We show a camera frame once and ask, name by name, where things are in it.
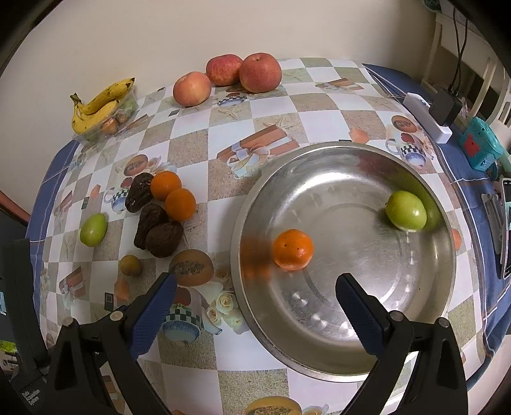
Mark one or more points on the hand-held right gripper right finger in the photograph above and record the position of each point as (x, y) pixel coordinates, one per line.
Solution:
(359, 315)

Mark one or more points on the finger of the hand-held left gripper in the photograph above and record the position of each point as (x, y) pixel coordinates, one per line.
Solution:
(32, 303)

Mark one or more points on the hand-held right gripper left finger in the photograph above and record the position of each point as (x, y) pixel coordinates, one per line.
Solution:
(153, 315)

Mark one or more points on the large steel bowl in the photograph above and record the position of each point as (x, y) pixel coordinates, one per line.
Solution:
(343, 303)

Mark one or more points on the small brown round fruit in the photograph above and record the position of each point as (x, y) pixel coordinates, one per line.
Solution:
(130, 265)

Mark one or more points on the orange tangerine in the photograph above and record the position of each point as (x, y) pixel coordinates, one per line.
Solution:
(165, 185)
(180, 204)
(292, 249)

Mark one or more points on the green jujube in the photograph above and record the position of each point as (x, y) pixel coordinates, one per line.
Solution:
(94, 229)
(406, 210)

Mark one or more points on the elongated wrinkled dark passion fruit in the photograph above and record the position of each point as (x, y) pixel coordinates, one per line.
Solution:
(139, 191)

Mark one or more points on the dark monitor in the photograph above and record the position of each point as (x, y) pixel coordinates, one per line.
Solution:
(10, 227)

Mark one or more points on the grey phone stand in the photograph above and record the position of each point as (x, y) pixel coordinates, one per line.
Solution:
(492, 215)

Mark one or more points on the smartphone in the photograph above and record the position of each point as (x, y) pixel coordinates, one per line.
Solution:
(507, 231)

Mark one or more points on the small orange fruit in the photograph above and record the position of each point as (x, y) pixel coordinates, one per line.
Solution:
(108, 127)

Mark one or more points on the yellow banana bunch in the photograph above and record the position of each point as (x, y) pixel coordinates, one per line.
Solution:
(94, 105)

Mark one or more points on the clear plastic fruit container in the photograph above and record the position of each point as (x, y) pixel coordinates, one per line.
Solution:
(127, 107)

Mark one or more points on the teal toy box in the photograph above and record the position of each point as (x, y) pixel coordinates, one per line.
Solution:
(479, 143)

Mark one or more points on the checkered printed tablecloth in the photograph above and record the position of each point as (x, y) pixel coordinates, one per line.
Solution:
(279, 119)

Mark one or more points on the white power strip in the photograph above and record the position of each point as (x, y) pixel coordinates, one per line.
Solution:
(417, 104)

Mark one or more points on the black power adapter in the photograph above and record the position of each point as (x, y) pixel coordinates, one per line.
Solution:
(445, 107)

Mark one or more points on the pale red apple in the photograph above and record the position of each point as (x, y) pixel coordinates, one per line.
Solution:
(192, 88)

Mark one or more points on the large red apple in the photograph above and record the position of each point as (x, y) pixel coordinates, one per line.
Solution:
(260, 72)

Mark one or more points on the white chair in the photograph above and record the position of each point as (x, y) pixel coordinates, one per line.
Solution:
(485, 72)

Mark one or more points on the brown wooden frame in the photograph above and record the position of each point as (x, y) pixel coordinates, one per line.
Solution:
(16, 207)

